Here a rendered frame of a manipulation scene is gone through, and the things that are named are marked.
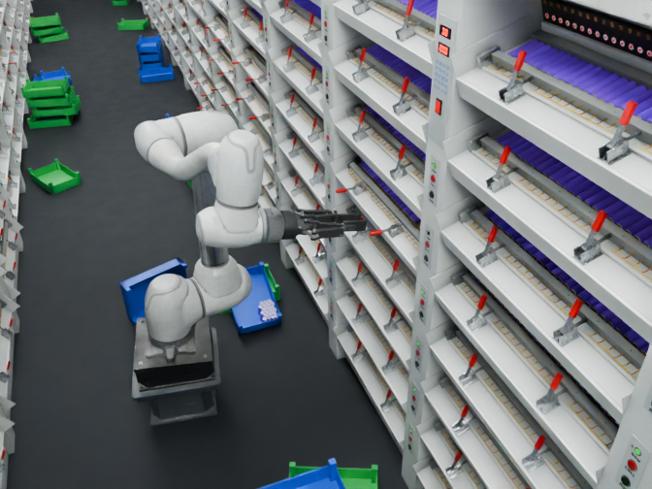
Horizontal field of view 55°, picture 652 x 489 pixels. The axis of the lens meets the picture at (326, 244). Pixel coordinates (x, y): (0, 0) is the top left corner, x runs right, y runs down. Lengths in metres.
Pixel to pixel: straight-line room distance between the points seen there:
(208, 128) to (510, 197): 1.06
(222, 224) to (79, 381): 1.47
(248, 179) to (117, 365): 1.55
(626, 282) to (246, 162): 0.82
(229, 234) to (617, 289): 0.86
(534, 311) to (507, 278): 0.11
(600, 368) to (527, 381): 0.25
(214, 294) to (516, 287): 1.23
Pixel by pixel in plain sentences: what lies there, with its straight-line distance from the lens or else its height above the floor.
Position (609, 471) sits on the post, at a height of 0.94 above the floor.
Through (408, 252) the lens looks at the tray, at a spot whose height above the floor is 0.89.
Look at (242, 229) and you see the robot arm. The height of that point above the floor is 1.09.
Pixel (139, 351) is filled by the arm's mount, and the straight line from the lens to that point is 2.39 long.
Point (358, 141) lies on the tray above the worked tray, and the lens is 1.93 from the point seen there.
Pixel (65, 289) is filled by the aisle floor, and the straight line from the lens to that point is 3.35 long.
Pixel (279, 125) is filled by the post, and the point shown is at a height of 0.78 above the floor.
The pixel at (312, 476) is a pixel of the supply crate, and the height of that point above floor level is 0.35.
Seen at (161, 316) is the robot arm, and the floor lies 0.49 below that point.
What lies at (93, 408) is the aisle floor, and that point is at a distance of 2.69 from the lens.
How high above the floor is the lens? 1.89
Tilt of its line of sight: 34 degrees down
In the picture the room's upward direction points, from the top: 1 degrees counter-clockwise
